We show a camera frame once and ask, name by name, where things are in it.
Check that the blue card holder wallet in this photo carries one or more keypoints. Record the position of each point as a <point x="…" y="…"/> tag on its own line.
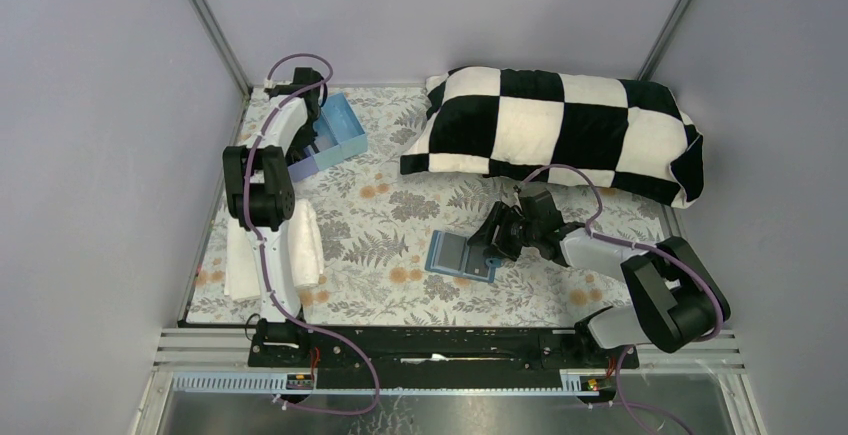
<point x="449" y="254"/>

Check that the blue compartment organizer box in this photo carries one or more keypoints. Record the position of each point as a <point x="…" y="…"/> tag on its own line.
<point x="340" y="136"/>

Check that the perforated metal cable tray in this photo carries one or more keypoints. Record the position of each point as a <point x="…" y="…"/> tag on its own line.
<point x="282" y="383"/>

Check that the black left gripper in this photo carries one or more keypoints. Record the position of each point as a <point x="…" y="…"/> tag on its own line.
<point x="309" y="130"/>

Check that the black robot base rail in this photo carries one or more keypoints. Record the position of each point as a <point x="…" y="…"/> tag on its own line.
<point x="429" y="356"/>

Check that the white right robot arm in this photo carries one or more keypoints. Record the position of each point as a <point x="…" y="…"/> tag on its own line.
<point x="674" y="300"/>

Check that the black and white checkered pillow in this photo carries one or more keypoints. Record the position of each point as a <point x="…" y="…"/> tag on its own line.
<point x="628" y="135"/>

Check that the white folded towel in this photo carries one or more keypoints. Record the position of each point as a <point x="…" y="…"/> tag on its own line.
<point x="294" y="258"/>

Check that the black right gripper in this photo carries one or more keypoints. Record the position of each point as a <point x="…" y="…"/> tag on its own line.
<point x="499" y="234"/>

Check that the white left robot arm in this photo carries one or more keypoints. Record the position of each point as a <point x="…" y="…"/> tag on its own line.
<point x="260" y="192"/>

